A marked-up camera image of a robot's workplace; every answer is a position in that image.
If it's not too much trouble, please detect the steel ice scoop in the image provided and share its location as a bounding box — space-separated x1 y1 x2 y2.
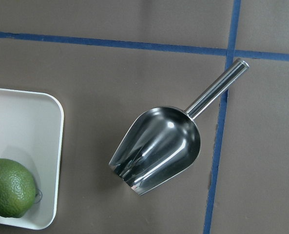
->
109 58 249 195

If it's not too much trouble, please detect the cream plastic tray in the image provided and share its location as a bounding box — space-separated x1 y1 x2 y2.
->
0 88 64 230

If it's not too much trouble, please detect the green lime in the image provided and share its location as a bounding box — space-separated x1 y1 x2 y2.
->
0 158 36 218

